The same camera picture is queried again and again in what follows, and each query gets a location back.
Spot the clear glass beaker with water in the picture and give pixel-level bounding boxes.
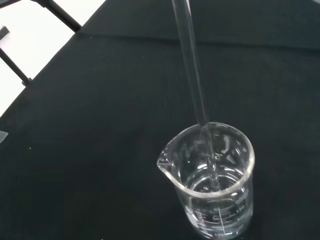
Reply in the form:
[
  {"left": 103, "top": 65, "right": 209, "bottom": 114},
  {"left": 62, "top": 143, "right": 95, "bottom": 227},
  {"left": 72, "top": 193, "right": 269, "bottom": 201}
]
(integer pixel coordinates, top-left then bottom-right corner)
[{"left": 156, "top": 121, "right": 256, "bottom": 240}]

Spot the black cloth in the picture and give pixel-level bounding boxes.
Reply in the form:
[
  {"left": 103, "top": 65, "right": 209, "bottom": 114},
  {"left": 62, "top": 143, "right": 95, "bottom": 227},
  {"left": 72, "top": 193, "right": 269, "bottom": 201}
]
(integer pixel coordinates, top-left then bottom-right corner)
[{"left": 0, "top": 0, "right": 320, "bottom": 240}]

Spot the black tripod leg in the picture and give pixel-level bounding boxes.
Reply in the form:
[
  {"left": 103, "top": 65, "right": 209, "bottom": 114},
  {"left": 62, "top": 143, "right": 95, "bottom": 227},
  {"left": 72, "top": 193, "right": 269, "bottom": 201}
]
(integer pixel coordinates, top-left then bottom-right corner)
[
  {"left": 0, "top": 46, "right": 34, "bottom": 88},
  {"left": 31, "top": 0, "right": 83, "bottom": 33}
]

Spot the grey tape strip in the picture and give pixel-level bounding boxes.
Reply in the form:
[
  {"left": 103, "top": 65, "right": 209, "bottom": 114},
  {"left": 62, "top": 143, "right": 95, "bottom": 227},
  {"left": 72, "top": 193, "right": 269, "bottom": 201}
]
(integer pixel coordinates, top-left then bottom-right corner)
[{"left": 0, "top": 129, "right": 10, "bottom": 145}]

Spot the dark tape strip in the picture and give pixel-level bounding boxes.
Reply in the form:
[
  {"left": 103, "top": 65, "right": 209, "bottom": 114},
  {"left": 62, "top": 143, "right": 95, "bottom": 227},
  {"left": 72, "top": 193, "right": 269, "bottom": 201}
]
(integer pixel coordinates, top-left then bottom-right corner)
[{"left": 0, "top": 25, "right": 11, "bottom": 40}]

